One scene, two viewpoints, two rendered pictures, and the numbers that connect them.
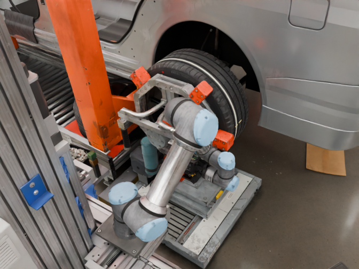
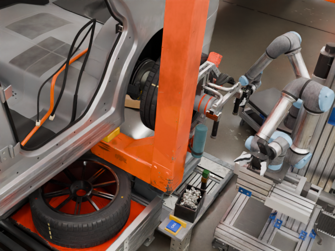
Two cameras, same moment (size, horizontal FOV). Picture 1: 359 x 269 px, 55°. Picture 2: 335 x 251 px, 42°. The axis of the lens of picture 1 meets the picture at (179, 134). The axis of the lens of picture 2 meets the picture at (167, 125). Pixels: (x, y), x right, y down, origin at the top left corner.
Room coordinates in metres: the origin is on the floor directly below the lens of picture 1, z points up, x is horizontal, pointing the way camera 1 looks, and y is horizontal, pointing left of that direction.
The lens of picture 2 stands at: (2.14, 2.51, 2.60)
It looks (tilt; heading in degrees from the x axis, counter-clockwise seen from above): 38 degrees down; 261
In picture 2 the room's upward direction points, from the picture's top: 6 degrees clockwise
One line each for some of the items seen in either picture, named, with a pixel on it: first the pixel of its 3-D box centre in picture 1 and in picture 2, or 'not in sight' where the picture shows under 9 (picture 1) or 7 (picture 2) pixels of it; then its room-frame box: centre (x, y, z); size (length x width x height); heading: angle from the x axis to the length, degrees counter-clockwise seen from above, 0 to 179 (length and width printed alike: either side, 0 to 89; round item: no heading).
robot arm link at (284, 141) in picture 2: not in sight; (280, 144); (1.30, 0.91, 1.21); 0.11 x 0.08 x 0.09; 40
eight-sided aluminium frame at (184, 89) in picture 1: (174, 121); (198, 100); (1.55, 0.02, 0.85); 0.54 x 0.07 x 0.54; 52
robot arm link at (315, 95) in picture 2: not in sight; (306, 127); (1.10, 0.75, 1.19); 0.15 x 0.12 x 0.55; 130
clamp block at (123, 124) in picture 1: (126, 120); (213, 114); (1.49, 0.28, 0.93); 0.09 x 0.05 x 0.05; 142
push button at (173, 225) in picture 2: not in sight; (173, 226); (1.77, 0.83, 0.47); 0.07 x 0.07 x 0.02; 52
